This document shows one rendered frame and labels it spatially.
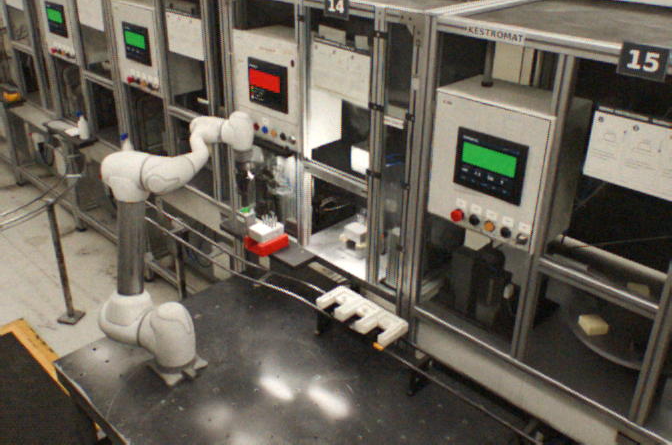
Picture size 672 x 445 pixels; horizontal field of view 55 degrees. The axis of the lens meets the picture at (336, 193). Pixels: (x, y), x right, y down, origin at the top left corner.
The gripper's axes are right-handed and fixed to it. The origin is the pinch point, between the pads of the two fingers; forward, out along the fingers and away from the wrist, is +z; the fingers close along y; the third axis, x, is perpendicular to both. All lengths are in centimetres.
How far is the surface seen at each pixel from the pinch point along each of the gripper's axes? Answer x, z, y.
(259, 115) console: -9.6, -38.5, -1.1
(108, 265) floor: -2, 109, 163
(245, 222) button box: 2.9, 9.7, -3.3
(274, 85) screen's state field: -7, -56, -15
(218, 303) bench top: 24.8, 41.0, -9.0
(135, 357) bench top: 71, 41, -16
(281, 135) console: -8.5, -33.6, -17.0
